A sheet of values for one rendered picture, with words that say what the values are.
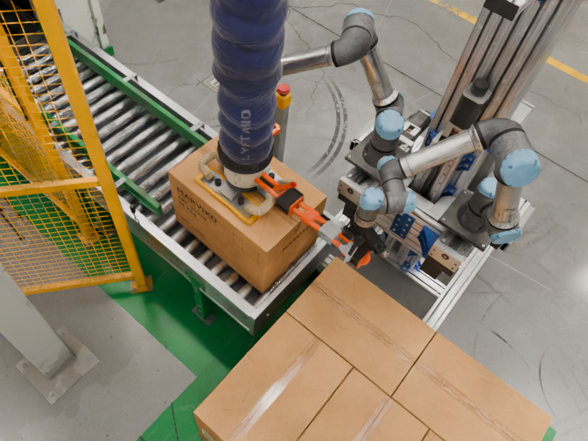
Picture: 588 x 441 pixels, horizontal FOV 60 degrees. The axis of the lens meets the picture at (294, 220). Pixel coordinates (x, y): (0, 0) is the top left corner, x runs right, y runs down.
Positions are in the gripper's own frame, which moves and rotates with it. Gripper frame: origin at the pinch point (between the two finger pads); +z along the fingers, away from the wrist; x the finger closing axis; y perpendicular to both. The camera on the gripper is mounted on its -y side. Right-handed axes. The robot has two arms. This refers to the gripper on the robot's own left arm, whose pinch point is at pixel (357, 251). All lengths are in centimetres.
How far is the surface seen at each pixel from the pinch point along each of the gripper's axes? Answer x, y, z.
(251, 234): 17.2, 39.9, 13.6
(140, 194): 25, 108, 44
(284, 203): 3.9, 34.7, -1.2
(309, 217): 1.9, 23.4, -0.9
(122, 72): -27, 189, 49
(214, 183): 11, 68, 10
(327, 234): 2.7, 13.1, -1.0
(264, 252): 18.9, 30.7, 14.7
